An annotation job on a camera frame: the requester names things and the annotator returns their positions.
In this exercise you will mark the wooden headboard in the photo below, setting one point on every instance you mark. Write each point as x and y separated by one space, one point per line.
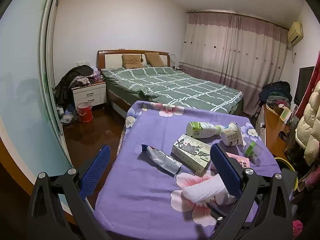
112 58

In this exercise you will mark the white paper cup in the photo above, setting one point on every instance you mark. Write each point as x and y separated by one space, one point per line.
231 135

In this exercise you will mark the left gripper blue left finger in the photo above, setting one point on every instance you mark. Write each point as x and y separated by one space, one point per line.
91 173

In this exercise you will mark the black television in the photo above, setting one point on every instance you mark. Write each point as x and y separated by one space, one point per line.
304 77

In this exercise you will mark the clothes pile on desk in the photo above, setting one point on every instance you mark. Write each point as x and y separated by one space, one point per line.
274 92

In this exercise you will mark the wooden desk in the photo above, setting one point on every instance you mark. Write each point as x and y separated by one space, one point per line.
273 126

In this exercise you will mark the white tissue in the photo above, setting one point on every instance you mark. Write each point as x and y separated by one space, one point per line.
205 190

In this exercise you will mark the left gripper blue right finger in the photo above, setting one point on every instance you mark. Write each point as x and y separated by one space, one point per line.
232 179

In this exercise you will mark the pink white curtain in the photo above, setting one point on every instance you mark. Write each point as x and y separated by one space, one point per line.
238 51

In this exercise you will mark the red bucket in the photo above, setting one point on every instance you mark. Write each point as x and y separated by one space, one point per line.
84 111

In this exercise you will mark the right brown pillow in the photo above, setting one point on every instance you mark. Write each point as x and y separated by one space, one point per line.
154 59

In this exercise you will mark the yellow rim trash bin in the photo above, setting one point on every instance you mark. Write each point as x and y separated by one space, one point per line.
288 174

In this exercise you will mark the beige air conditioner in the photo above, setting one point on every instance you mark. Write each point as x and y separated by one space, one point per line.
295 34

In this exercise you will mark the bed with green plaid quilt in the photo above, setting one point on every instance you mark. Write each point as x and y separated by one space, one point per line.
171 87

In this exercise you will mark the purple floral tablecloth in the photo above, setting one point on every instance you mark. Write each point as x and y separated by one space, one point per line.
139 199

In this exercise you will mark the white floral tea box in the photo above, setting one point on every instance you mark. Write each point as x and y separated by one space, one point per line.
194 153

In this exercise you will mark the pink strawberry milk carton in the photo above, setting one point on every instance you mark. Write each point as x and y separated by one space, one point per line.
237 159

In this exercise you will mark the dark clothes pile on nightstand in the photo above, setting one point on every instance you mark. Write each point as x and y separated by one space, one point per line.
63 90

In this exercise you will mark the red puffer jacket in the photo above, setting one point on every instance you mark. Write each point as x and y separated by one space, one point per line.
310 88

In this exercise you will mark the cream puffer jacket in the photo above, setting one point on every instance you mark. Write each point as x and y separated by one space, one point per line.
307 131

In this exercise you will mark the white nightstand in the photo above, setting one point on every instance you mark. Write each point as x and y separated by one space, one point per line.
94 94

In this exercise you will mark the clear plastic cup green lid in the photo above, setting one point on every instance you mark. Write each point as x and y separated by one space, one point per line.
252 150

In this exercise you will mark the left brown pillow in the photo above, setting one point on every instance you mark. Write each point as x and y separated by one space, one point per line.
131 61

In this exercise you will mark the green white drink bottle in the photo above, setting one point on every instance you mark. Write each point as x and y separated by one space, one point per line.
203 130

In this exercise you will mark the brown pillow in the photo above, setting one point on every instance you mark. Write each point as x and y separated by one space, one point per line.
131 61
154 59

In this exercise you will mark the blue white snack bag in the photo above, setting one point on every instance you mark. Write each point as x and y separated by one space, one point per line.
162 160

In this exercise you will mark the sliding wardrobe door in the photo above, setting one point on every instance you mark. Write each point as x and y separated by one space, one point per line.
27 129

